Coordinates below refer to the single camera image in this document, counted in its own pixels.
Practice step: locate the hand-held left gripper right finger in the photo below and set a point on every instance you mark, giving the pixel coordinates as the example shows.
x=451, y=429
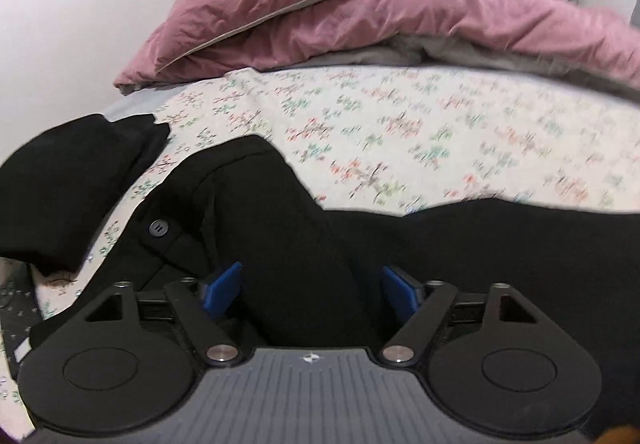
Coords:
x=397, y=294

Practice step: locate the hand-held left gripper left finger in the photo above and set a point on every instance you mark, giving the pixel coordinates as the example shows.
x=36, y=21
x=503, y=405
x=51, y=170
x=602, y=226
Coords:
x=222, y=291

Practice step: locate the black pants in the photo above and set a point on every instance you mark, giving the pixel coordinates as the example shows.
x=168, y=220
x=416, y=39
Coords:
x=450, y=249

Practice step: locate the floral printed blanket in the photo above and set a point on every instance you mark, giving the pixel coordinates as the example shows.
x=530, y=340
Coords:
x=425, y=124

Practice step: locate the folded black garment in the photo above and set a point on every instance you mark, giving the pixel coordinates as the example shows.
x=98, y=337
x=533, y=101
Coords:
x=65, y=184

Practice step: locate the light grey bed sheet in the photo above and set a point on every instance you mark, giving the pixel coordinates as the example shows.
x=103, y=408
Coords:
x=135, y=104

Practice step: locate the dark grey patterned cloth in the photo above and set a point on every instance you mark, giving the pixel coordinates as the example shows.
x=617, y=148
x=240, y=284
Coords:
x=15, y=319

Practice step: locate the pink duvet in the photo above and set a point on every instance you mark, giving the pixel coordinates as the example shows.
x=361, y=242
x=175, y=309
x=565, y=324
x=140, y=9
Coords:
x=475, y=14

